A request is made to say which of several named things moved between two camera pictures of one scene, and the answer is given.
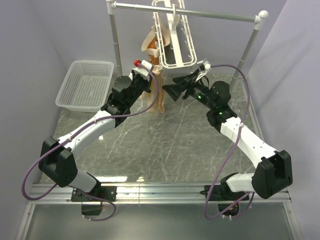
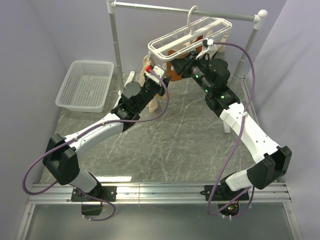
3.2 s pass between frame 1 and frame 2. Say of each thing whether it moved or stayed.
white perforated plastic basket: stayed
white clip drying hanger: moved
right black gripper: moved
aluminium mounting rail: stayed
